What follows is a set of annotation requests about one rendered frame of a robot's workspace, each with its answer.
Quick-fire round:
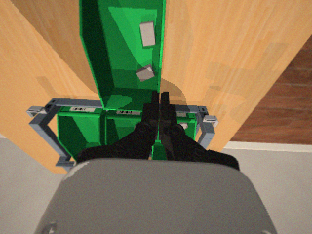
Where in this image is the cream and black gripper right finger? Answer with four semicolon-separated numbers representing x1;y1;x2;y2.
159;92;240;171

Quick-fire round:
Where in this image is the green bin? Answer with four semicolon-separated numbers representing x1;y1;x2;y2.
151;112;197;160
79;0;166;112
57;106;106;161
105;110;142;145

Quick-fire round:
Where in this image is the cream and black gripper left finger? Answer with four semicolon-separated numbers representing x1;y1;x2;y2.
76;91;160;164

